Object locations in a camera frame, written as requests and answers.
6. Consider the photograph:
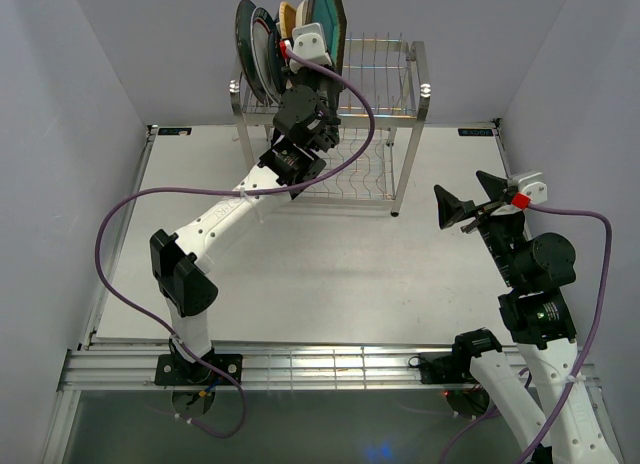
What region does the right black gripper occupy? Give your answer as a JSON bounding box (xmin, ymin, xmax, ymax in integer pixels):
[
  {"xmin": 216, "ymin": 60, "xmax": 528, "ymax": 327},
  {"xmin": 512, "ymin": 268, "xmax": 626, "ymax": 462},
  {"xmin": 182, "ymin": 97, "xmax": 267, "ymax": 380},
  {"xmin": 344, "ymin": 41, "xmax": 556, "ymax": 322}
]
[{"xmin": 432, "ymin": 169, "xmax": 524, "ymax": 286}]

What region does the dark blue leaf-shaped dish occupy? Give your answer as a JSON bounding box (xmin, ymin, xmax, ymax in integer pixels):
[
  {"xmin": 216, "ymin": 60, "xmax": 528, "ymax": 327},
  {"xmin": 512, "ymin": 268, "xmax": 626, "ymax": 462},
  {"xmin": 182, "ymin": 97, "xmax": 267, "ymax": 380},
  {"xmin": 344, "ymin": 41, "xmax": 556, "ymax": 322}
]
[{"xmin": 267, "ymin": 24, "xmax": 286, "ymax": 96}]

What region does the pink cream floral round plate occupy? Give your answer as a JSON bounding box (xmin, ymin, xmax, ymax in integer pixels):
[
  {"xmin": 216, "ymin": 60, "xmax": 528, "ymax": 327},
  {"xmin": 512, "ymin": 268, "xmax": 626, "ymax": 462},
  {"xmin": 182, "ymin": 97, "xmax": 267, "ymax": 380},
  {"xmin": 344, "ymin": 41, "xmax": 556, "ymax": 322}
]
[{"xmin": 295, "ymin": 0, "xmax": 308, "ymax": 27}]

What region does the dark square plate gold rim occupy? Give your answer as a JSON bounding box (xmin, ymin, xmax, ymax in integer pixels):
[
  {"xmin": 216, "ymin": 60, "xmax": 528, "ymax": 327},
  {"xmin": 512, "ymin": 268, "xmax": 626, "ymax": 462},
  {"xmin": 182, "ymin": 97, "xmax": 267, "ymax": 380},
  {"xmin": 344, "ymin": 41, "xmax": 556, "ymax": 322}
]
[{"xmin": 306, "ymin": 0, "xmax": 347, "ymax": 74}]

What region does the square bamboo-pattern tray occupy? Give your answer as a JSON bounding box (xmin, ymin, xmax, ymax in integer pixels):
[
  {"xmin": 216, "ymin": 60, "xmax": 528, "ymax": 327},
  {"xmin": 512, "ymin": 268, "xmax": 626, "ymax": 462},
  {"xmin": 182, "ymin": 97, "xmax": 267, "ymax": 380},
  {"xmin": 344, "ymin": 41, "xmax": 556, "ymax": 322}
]
[{"xmin": 278, "ymin": 1, "xmax": 297, "ymax": 39}]

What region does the white plate green red rim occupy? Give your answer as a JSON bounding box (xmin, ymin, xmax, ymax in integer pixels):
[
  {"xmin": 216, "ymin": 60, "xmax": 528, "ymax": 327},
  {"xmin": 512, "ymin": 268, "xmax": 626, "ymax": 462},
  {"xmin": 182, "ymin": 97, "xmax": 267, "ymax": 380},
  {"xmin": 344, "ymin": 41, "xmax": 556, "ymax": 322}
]
[{"xmin": 250, "ymin": 7, "xmax": 280, "ymax": 103}]

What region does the large dark teal round plate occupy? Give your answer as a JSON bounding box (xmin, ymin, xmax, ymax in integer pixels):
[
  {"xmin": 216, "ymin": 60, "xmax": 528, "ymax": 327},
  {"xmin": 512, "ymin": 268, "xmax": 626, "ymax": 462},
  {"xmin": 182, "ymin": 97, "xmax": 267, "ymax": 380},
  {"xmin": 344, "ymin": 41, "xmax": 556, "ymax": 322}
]
[{"xmin": 235, "ymin": 0, "xmax": 269, "ymax": 104}]

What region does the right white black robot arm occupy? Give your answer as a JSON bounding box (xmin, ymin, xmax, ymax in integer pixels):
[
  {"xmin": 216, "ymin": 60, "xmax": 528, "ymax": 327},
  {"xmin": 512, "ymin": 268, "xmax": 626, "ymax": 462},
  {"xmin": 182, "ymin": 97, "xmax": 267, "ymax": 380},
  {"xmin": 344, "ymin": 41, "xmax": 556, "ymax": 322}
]
[{"xmin": 422, "ymin": 171, "xmax": 618, "ymax": 463}]

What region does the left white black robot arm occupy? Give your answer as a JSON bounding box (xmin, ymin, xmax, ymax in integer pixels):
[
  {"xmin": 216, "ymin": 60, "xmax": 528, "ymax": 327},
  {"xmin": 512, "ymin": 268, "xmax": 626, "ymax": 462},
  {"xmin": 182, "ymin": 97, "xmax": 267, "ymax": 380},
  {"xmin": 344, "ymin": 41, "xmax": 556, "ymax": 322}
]
[{"xmin": 150, "ymin": 67, "xmax": 344, "ymax": 384}]

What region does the stainless steel two-tier dish rack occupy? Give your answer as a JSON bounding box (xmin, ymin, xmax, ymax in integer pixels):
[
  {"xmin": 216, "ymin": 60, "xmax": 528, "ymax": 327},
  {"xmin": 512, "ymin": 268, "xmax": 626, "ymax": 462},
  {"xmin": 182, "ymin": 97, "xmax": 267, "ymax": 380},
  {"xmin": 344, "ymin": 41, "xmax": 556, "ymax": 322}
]
[{"xmin": 227, "ymin": 31, "xmax": 432, "ymax": 218}]

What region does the green square dish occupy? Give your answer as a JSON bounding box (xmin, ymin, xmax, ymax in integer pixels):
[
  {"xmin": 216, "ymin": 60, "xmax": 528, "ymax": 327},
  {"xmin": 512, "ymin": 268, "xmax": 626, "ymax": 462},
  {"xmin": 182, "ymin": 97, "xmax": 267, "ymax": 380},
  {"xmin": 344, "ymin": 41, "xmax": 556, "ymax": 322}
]
[{"xmin": 310, "ymin": 0, "xmax": 346, "ymax": 41}]

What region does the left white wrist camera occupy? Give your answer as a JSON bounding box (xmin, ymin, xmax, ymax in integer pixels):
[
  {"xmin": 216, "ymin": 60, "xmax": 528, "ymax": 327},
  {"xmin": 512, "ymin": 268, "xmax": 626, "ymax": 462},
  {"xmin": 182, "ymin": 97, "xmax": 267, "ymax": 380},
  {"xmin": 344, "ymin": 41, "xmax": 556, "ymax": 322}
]
[{"xmin": 279, "ymin": 22, "xmax": 333, "ymax": 74}]

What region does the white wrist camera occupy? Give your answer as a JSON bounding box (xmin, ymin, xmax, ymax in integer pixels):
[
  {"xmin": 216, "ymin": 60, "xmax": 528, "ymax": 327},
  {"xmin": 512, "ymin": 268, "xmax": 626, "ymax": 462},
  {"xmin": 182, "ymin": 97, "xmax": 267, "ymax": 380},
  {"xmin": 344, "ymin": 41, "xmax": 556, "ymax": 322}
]
[
  {"xmin": 279, "ymin": 22, "xmax": 333, "ymax": 74},
  {"xmin": 491, "ymin": 171, "xmax": 548, "ymax": 216}
]

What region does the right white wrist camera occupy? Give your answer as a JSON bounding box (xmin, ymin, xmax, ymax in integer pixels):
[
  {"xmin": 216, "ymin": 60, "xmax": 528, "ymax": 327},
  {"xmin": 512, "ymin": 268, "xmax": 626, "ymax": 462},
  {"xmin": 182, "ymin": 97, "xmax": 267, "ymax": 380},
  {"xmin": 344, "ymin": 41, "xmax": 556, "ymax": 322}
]
[{"xmin": 491, "ymin": 171, "xmax": 548, "ymax": 216}]

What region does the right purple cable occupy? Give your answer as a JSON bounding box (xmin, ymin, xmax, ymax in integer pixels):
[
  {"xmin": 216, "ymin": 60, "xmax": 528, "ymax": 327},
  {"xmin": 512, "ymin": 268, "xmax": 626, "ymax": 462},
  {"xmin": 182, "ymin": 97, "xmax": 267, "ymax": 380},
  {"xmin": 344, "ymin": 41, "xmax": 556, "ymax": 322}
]
[{"xmin": 438, "ymin": 198, "xmax": 614, "ymax": 464}]

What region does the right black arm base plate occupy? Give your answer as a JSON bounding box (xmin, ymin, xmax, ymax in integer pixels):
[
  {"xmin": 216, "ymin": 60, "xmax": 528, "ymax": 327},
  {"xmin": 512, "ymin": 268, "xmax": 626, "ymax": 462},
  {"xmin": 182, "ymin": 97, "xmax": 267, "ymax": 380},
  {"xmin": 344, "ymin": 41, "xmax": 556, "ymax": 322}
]
[{"xmin": 416, "ymin": 353, "xmax": 477, "ymax": 384}]

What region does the aluminium front rail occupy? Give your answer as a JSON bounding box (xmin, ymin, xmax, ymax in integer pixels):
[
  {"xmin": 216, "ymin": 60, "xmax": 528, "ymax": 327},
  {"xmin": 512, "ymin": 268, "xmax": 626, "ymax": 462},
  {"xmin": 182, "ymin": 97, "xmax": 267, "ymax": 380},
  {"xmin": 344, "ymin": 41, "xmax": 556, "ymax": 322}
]
[{"xmin": 58, "ymin": 347, "xmax": 601, "ymax": 393}]

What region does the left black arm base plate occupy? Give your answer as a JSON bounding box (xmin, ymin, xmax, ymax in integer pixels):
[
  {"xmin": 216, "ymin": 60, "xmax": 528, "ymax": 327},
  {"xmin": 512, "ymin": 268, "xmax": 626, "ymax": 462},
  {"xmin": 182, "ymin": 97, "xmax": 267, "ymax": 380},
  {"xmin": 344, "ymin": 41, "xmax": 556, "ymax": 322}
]
[{"xmin": 153, "ymin": 351, "xmax": 243, "ymax": 387}]

